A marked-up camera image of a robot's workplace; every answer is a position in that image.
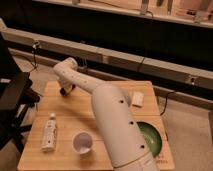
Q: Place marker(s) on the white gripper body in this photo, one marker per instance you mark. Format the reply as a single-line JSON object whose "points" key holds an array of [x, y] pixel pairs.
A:
{"points": [[66, 86]]}

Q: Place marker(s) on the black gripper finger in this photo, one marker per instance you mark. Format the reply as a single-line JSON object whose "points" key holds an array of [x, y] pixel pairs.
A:
{"points": [[62, 92]]}

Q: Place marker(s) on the white eraser block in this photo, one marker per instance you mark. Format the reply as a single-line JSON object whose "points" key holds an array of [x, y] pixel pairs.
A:
{"points": [[137, 99]]}

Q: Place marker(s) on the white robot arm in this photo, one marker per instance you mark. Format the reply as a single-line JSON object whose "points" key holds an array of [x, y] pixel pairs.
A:
{"points": [[124, 142]]}

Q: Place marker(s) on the green ceramic plate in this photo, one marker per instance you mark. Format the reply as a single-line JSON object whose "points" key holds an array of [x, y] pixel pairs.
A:
{"points": [[152, 137]]}

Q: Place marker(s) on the white tube bottle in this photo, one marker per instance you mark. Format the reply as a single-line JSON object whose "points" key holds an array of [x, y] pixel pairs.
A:
{"points": [[49, 134]]}

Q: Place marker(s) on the black chair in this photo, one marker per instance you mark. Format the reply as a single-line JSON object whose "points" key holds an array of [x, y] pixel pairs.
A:
{"points": [[16, 96]]}

